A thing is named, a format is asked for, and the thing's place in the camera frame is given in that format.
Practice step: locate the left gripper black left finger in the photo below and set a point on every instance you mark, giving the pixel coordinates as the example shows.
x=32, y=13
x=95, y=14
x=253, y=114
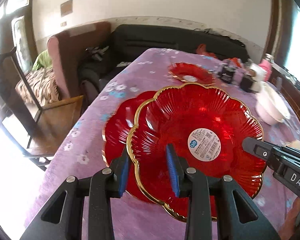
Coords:
x=79, y=201

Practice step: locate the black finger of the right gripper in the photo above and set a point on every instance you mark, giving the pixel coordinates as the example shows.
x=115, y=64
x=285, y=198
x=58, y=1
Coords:
x=269, y=152

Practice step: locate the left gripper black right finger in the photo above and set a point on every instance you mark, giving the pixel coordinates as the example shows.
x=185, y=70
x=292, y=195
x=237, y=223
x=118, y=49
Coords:
x=238, y=217

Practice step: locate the white foam bowl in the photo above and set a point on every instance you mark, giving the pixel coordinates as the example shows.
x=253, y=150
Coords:
x=270, y=107

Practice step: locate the red plate with label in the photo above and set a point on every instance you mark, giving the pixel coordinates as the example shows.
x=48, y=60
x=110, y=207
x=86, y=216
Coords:
x=206, y=126

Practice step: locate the red glass plate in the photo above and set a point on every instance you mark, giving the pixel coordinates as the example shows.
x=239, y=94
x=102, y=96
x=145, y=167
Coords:
x=118, y=126
x=186, y=72

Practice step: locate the right hand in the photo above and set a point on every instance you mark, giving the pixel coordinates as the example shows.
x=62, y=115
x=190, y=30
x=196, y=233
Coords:
x=287, y=229

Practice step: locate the purple floral tablecloth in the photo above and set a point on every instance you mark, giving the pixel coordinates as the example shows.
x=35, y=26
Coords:
x=80, y=154

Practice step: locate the black device right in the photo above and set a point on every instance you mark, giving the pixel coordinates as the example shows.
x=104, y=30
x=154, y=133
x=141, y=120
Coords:
x=250, y=82

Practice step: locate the black device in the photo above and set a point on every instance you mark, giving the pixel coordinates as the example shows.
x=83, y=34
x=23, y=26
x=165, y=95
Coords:
x=250, y=82
x=227, y=71

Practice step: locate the wooden chair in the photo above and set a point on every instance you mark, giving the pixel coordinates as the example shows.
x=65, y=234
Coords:
x=46, y=126

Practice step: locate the pink sleeved bottle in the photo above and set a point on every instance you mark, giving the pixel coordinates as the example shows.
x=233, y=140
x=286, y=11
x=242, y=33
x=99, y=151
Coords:
x=267, y=64

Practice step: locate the black device left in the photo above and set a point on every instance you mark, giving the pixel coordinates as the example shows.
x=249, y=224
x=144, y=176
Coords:
x=227, y=71

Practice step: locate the red plastic bag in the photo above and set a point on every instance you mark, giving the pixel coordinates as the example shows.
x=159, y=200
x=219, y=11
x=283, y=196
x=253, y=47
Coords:
x=201, y=50

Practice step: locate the black sofa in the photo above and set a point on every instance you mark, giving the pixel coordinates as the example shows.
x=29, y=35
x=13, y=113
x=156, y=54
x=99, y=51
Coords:
x=127, y=42

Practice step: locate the brown armchair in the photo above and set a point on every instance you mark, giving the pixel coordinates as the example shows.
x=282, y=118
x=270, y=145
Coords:
x=67, y=48

